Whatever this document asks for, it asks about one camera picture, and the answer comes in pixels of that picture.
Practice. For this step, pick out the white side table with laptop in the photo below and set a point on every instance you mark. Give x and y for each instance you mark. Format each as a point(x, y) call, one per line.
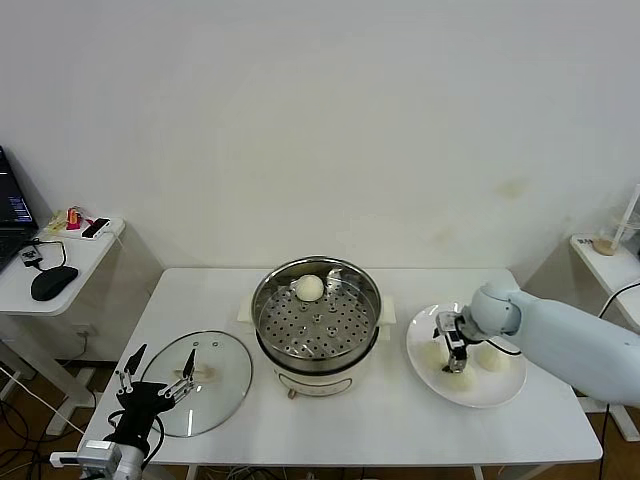
point(90, 255)

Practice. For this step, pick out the pink and orange small item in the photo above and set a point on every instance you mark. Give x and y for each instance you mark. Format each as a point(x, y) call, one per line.
point(74, 217)

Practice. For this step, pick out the white wall socket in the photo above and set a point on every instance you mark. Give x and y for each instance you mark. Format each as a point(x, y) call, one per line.
point(83, 332)

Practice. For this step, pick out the round glass pot lid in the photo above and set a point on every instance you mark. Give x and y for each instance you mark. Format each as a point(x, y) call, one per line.
point(225, 360)

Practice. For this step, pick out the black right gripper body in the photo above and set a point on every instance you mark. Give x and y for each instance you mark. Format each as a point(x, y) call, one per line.
point(465, 336)

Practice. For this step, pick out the black laptop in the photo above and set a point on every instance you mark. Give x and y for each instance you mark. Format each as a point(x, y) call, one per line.
point(10, 200)

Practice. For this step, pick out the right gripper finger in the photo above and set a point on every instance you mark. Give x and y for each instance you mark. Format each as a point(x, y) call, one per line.
point(451, 365)
point(463, 362)

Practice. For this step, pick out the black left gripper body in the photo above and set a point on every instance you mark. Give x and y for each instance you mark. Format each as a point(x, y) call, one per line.
point(140, 405)

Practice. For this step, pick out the black and white phone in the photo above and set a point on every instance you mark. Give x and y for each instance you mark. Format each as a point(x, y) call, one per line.
point(96, 228)

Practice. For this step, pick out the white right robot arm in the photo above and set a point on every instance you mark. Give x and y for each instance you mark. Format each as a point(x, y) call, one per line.
point(560, 335)

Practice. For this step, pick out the white steamed baozi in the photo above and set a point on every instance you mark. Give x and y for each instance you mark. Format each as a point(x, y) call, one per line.
point(462, 384)
point(308, 288)
point(495, 361)
point(431, 354)

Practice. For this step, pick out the black computer mouse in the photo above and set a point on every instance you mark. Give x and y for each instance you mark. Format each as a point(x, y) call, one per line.
point(54, 283)

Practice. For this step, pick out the clear plastic drink cup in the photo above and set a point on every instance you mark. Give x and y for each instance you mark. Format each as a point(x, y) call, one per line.
point(603, 246)

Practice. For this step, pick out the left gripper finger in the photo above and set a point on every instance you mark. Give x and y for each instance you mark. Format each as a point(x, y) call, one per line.
point(136, 362)
point(190, 365)

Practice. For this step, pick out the white round plate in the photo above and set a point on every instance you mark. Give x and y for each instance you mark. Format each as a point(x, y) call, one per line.
point(500, 392)

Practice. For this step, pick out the stainless steel steamer basket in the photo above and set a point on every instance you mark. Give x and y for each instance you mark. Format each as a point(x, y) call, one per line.
point(280, 315)

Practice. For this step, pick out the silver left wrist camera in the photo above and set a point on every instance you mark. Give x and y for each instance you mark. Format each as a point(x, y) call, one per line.
point(100, 455)

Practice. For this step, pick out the yellow snack packet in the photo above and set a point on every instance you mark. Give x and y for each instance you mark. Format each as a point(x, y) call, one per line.
point(56, 224)

